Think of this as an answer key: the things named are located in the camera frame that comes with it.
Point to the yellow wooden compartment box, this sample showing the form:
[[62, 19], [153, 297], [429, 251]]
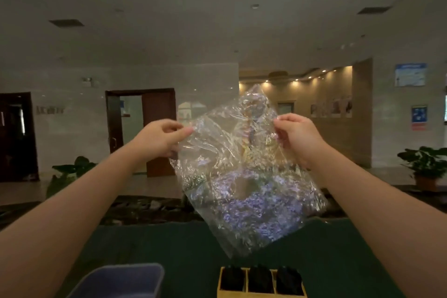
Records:
[[246, 282]]

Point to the large-leaf green plant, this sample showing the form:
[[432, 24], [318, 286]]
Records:
[[68, 173]]

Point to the green tablecloth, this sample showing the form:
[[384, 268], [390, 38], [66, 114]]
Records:
[[195, 259]]

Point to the person's right thumb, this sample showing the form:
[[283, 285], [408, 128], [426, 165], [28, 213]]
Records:
[[283, 126]]

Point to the potted green plant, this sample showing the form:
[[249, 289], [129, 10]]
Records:
[[426, 165]]

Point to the brown wooden double door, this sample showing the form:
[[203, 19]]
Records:
[[153, 126]]

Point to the black item in box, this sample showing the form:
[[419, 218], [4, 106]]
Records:
[[260, 279], [289, 281], [232, 278]]

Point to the person's left hand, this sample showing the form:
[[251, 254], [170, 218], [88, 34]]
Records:
[[155, 140]]

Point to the clear crinkled plastic bag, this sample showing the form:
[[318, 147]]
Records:
[[244, 175]]

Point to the blue wall poster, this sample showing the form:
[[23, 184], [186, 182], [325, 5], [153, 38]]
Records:
[[410, 74]]

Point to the blue and red wall sign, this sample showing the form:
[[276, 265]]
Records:
[[419, 118]]

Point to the metal wall lettering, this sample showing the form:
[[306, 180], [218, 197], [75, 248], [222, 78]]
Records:
[[50, 110]]

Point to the dark rock garden bed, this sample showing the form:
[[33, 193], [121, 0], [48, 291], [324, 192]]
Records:
[[146, 208]]

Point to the row of framed wall pictures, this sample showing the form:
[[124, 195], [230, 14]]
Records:
[[331, 107]]

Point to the person's right forearm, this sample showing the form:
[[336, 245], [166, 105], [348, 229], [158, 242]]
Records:
[[384, 217]]

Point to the person's left thumb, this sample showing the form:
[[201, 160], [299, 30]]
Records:
[[183, 132]]

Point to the grey plastic bin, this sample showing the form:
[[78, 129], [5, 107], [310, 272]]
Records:
[[120, 282]]

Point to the person's left forearm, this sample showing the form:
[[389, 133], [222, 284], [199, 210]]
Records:
[[66, 221]]

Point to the dark ceiling vent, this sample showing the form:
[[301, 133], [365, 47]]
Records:
[[66, 23], [374, 10]]

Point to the person's right hand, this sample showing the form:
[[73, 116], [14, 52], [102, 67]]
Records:
[[300, 137]]

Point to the dark wooden door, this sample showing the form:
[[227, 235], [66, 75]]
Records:
[[17, 137]]

